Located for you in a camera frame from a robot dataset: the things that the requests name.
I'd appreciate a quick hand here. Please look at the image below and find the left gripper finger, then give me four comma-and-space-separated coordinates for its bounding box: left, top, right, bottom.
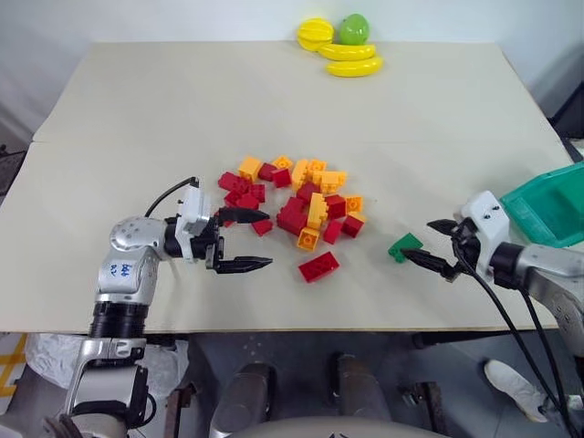
217, 206, 272, 225
214, 255, 275, 276

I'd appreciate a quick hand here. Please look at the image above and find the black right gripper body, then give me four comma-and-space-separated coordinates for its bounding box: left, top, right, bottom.
449, 218, 481, 276

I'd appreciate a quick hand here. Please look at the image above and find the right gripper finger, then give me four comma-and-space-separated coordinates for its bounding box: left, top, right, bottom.
426, 218, 459, 237
403, 248, 460, 283

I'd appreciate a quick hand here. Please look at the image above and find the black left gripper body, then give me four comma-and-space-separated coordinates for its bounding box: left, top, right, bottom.
188, 214, 226, 271

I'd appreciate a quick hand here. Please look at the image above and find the green toy block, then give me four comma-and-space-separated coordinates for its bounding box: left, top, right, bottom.
387, 232, 425, 265

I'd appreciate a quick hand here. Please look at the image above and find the large red toy block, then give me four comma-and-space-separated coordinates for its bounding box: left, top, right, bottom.
276, 196, 308, 237

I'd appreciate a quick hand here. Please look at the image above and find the yellow toy block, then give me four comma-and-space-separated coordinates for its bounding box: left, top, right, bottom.
318, 170, 349, 194
290, 158, 312, 193
306, 192, 331, 230

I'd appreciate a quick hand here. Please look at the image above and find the flat red toy block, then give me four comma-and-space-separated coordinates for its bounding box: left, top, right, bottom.
297, 250, 342, 286

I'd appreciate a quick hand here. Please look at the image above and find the teal plastic bin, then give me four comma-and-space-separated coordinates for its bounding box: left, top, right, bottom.
498, 161, 584, 250

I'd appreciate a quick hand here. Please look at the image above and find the dark rounded shape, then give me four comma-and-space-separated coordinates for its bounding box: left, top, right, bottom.
213, 361, 276, 431

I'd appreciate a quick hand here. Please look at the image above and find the white shoe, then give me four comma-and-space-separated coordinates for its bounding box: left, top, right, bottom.
483, 359, 549, 424

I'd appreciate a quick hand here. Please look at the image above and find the yellow toy banana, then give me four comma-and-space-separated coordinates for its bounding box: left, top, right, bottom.
317, 41, 378, 62
325, 55, 385, 79

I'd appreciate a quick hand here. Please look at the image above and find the white plastic bag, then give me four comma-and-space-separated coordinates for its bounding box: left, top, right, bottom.
25, 331, 189, 405

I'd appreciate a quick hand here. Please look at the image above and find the yellow toy starfruit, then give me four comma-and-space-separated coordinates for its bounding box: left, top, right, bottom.
297, 17, 339, 54

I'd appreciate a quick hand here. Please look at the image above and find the green toy pear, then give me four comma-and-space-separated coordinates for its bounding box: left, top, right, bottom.
336, 13, 373, 47

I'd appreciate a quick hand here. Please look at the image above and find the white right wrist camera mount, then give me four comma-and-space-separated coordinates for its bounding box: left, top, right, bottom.
459, 190, 511, 280

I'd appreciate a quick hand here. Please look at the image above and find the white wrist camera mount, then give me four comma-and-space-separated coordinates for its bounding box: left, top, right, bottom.
174, 181, 216, 266
459, 190, 511, 280

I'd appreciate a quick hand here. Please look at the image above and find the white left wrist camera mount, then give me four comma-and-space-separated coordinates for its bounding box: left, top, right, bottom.
174, 181, 216, 266

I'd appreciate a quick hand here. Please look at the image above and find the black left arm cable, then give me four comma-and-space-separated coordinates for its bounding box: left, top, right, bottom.
144, 176, 201, 218

